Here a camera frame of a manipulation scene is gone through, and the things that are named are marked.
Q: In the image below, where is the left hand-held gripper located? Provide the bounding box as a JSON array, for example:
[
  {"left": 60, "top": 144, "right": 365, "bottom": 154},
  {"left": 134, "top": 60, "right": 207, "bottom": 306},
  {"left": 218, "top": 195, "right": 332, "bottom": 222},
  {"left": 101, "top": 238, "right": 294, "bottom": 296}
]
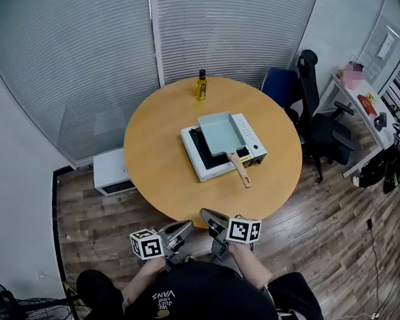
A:
[{"left": 128, "top": 217, "right": 195, "bottom": 273}]

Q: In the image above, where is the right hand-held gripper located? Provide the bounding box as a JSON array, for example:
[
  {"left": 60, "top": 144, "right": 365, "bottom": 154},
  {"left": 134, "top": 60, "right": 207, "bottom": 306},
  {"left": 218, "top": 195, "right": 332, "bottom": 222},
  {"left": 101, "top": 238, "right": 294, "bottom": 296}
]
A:
[{"left": 197, "top": 208, "right": 263, "bottom": 264}]

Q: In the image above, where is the light blue square pan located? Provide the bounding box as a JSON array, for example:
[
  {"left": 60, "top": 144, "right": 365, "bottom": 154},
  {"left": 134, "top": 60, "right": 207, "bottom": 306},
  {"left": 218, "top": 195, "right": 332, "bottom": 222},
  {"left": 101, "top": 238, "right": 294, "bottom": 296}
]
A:
[{"left": 194, "top": 109, "right": 256, "bottom": 189}]

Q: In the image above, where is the person's right forearm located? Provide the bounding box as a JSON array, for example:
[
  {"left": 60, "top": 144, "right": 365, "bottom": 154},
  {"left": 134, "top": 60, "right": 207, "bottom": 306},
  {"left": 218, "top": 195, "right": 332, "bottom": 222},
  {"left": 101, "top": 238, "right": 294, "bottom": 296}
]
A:
[{"left": 225, "top": 241, "right": 275, "bottom": 291}]

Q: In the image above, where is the person's left forearm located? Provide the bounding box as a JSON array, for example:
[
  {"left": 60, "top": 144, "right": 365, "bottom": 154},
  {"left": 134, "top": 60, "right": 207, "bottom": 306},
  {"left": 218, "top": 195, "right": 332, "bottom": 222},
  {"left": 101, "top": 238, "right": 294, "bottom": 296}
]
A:
[{"left": 120, "top": 255, "right": 168, "bottom": 305}]

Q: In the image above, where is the person's black shirt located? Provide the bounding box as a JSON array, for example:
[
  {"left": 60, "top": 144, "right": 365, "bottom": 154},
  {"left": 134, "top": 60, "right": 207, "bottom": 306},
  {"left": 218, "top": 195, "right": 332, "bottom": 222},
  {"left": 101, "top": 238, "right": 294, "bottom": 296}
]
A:
[{"left": 74, "top": 255, "right": 329, "bottom": 320}]

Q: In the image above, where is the white microwave oven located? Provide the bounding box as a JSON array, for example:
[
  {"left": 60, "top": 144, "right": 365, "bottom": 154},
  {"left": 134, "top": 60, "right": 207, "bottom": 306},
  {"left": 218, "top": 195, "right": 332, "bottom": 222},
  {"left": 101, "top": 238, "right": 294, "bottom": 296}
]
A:
[{"left": 90, "top": 146, "right": 140, "bottom": 199}]

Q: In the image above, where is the yellow oil bottle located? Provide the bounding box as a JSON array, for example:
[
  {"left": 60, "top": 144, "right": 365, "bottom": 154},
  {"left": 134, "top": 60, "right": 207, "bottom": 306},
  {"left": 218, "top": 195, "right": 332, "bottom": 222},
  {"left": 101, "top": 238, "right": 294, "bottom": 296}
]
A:
[{"left": 194, "top": 68, "right": 209, "bottom": 102}]

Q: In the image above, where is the black office chair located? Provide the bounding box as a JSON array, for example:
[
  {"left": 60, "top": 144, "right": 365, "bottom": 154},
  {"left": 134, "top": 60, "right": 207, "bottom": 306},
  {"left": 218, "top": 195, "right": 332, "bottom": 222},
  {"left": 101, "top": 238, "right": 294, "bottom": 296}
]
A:
[{"left": 290, "top": 49, "right": 360, "bottom": 184}]

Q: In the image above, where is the blue chair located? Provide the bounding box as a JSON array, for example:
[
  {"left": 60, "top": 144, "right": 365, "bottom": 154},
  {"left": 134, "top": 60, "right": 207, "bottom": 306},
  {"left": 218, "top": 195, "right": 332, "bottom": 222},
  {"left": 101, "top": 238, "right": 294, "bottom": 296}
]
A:
[{"left": 260, "top": 66, "right": 305, "bottom": 112}]

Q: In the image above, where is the black floor fan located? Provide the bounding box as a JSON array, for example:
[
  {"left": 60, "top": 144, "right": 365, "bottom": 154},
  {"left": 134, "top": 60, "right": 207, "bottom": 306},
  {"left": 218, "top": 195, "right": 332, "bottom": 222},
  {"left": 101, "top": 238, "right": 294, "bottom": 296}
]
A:
[{"left": 0, "top": 283, "right": 77, "bottom": 320}]

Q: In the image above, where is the white desk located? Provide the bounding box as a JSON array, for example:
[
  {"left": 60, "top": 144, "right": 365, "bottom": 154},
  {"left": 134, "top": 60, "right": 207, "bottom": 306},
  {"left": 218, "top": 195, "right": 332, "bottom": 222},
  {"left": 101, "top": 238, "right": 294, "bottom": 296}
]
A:
[{"left": 325, "top": 74, "right": 397, "bottom": 181}]

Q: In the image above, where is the red book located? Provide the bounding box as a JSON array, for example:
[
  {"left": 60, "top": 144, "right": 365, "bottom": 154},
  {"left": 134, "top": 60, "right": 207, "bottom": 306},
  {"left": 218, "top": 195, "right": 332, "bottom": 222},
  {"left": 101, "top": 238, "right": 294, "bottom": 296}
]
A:
[{"left": 356, "top": 94, "right": 380, "bottom": 118}]

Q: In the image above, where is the small black stand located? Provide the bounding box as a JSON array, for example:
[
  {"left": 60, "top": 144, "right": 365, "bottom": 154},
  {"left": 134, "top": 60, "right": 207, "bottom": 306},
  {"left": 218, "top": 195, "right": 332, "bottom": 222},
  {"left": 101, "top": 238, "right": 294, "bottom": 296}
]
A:
[{"left": 373, "top": 111, "right": 389, "bottom": 128}]

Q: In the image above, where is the pink bag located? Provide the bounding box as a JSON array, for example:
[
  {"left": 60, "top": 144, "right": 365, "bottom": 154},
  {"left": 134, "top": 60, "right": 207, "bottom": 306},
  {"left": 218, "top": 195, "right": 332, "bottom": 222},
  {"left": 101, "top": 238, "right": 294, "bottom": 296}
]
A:
[{"left": 342, "top": 61, "right": 365, "bottom": 91}]

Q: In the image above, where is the white paper sheet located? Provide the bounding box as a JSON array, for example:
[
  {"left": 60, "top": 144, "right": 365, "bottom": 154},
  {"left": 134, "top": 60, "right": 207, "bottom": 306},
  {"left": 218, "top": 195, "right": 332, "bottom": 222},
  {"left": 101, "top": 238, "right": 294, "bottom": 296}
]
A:
[{"left": 377, "top": 31, "right": 395, "bottom": 60}]

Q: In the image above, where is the black floor cable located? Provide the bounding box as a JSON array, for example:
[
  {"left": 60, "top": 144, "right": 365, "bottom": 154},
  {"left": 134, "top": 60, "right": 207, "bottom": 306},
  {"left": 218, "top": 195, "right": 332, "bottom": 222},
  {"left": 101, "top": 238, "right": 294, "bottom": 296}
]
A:
[{"left": 361, "top": 188, "right": 391, "bottom": 317}]

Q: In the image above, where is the white floor cable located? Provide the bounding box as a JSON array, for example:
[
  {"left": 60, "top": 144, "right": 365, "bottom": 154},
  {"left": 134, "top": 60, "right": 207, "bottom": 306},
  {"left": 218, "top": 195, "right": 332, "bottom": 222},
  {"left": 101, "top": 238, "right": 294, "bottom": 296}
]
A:
[{"left": 324, "top": 311, "right": 373, "bottom": 320}]

